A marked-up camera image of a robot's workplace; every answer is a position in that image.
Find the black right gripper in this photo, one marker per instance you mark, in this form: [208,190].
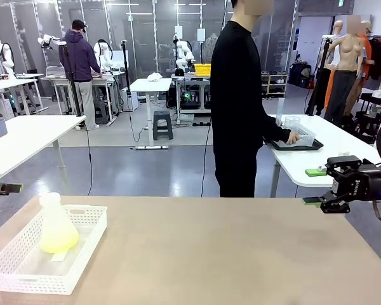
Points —
[365,185]

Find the white perforated plastic basket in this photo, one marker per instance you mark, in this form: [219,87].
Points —
[306,135]
[25,273]

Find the translucent conical flask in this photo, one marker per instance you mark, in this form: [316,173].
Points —
[58,235]

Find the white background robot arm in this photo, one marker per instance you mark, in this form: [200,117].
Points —
[183,52]

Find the person's right forearm black sleeve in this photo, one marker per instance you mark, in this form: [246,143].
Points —
[277,130]

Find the person's right hand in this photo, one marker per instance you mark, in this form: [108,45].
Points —
[293,138]

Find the black plastic tray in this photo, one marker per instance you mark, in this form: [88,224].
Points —
[317,145]

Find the white rounded table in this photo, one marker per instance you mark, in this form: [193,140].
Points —
[336,133]

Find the white rectangular table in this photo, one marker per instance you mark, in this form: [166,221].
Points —
[35,127]

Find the white paper label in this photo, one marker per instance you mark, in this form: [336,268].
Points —
[58,256]

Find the white background desk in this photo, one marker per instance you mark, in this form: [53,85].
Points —
[12,82]

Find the black suitcase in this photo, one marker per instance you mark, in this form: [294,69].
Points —
[300,74]

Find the white shoe rack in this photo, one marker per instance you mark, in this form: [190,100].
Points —
[276,84]

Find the dark grey stool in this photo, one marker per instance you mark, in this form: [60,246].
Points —
[102,114]

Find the white humanoid robot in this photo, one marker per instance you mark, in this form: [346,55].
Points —
[6,54]

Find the person in black shirt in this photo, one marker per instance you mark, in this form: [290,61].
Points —
[235,95]

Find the mannequin with orange clothes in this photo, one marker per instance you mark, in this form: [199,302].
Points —
[366,47]

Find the person in purple hoodie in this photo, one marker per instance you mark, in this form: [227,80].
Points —
[79,57]

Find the black slim tripod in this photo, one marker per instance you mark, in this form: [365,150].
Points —
[126,73]

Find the grey plastic stool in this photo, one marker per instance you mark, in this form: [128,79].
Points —
[163,122]

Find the yellow plastic bin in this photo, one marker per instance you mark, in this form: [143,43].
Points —
[202,69]

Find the small white standing table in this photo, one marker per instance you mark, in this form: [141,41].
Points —
[152,85]

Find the white crumpled cloth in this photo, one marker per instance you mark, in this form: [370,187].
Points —
[154,77]

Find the black camera tripod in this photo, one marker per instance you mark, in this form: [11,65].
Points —
[72,92]

